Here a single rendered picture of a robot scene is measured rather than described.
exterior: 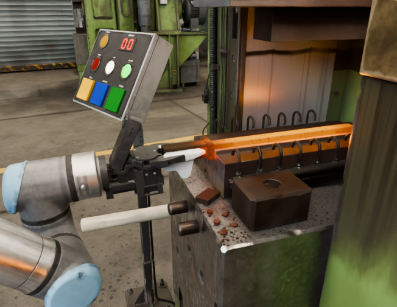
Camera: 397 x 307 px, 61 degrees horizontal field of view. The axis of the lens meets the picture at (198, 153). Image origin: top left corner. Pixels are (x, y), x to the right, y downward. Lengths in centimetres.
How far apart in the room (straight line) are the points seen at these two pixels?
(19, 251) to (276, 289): 43
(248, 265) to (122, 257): 146
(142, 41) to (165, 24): 450
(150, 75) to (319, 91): 50
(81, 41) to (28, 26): 293
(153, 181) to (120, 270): 129
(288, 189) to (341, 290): 20
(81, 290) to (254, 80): 64
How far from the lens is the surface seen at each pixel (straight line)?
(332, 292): 70
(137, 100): 106
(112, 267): 196
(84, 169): 65
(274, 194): 59
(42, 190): 66
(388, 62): 49
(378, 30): 50
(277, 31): 68
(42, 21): 852
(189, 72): 610
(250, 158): 69
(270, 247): 61
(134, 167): 67
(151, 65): 107
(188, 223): 68
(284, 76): 97
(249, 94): 93
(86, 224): 117
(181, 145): 69
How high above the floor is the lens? 127
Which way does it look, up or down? 23 degrees down
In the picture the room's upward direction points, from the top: straight up
